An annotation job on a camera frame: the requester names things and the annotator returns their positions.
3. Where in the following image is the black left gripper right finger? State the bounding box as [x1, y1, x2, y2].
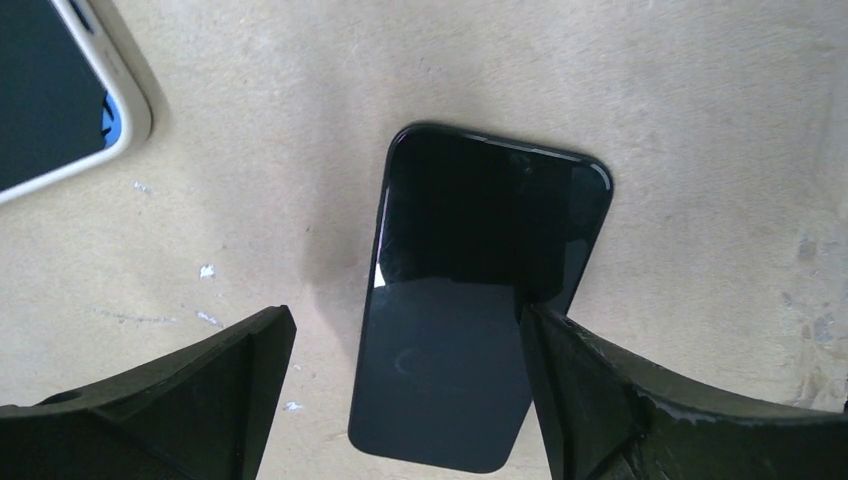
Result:
[519, 305, 847, 479]

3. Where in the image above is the black phone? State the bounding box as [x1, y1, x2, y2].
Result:
[1, 1, 120, 190]
[348, 121, 614, 473]

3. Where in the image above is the clear grey phone case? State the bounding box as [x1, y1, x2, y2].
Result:
[1, 1, 152, 202]

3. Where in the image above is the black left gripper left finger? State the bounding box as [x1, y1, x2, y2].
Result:
[1, 306, 296, 479]

